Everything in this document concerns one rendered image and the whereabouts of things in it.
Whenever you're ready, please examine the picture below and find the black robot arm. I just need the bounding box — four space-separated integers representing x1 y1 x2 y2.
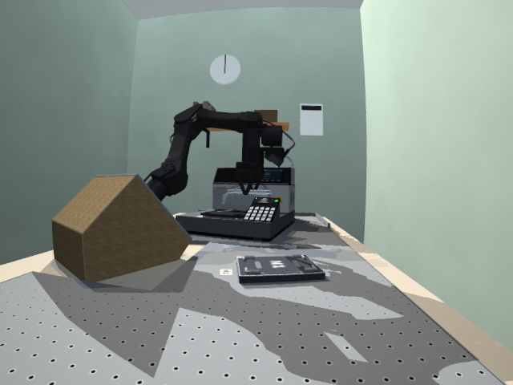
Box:
147 104 285 201

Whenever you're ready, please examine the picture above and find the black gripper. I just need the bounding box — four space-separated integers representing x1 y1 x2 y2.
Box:
234 145 265 195

